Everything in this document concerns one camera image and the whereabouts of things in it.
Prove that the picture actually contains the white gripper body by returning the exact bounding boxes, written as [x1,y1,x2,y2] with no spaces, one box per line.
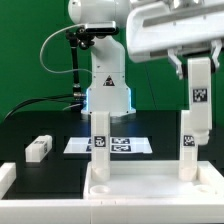
[126,0,224,62]

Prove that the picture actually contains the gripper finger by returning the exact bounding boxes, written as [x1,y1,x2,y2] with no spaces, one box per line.
[211,39,223,72]
[167,49,183,79]

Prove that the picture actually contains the white desk top tray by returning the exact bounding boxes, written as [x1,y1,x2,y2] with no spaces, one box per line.
[83,160,224,201]

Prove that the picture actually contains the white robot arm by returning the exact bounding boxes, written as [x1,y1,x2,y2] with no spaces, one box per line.
[68,0,224,119]

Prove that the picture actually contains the fiducial marker sheet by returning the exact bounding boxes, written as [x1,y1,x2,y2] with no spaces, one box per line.
[63,137,153,155]

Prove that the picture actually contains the grey depth camera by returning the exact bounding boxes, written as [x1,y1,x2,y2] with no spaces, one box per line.
[84,21,119,36]

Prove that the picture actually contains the grey camera cable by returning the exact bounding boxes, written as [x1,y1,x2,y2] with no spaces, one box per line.
[39,23,93,75]

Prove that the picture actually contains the black cables on table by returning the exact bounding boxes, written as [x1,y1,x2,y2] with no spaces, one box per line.
[3,94,87,119]

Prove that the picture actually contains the white front rail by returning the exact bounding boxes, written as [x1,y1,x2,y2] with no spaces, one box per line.
[0,199,224,224]

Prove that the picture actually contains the white left rail block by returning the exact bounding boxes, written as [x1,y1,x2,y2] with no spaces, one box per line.
[0,163,16,200]

